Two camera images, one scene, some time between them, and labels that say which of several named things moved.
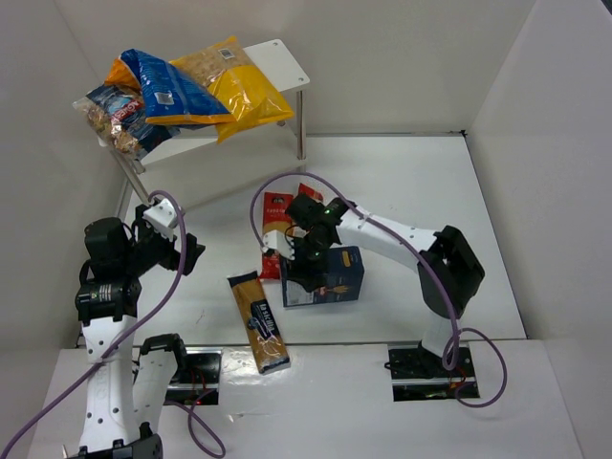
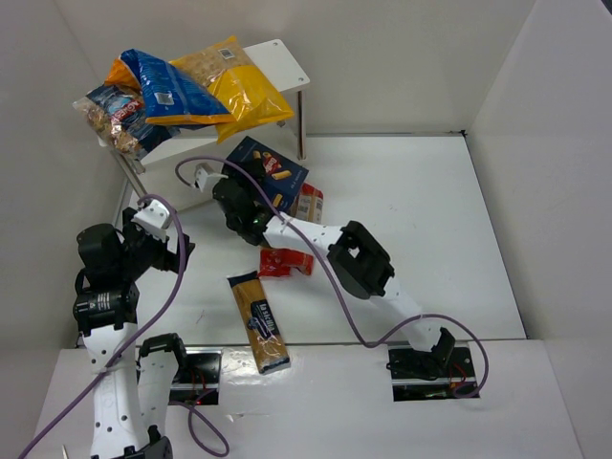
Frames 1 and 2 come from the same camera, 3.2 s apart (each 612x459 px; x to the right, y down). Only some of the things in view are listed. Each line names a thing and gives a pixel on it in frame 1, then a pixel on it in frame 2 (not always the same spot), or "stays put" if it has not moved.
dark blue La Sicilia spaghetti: (256, 311) stays put
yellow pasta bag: (250, 98) stays put
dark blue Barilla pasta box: (345, 268) -> (284, 179)
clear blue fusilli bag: (119, 116) stays put
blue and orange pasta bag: (168, 98) stays put
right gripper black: (306, 270) -> (234, 179)
